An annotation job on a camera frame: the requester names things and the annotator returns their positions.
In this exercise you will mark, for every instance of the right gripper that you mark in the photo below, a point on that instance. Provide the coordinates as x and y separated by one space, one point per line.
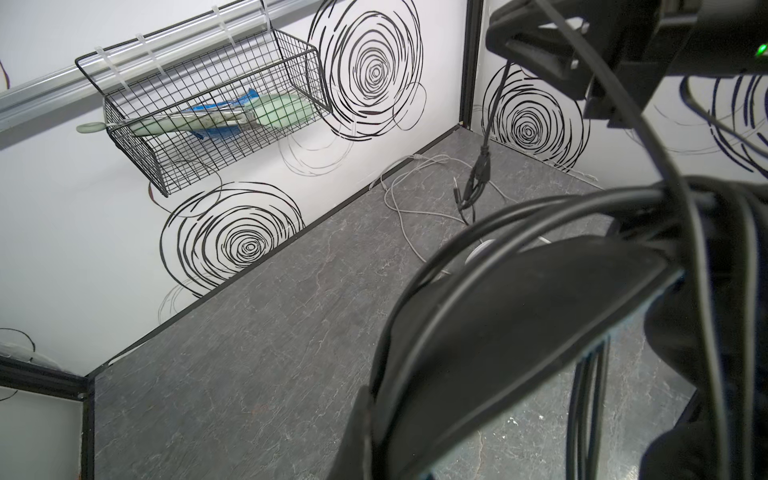
576 42

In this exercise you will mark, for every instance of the black blue gaming headset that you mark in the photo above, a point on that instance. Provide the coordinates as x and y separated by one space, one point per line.
464 342

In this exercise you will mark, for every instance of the white headphones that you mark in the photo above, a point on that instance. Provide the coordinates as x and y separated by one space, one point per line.
487 243

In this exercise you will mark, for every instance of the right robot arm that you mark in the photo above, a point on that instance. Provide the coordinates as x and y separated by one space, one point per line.
714 38

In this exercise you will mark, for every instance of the right black corner post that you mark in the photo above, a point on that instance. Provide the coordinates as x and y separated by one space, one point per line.
472 40

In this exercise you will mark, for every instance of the items in wire basket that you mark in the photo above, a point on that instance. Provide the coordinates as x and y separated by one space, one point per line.
269 110

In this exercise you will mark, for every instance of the black wire basket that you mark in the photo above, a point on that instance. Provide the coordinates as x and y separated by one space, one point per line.
271 62

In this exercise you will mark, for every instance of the aluminium wall rail back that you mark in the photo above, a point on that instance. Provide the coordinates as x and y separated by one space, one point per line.
123 63

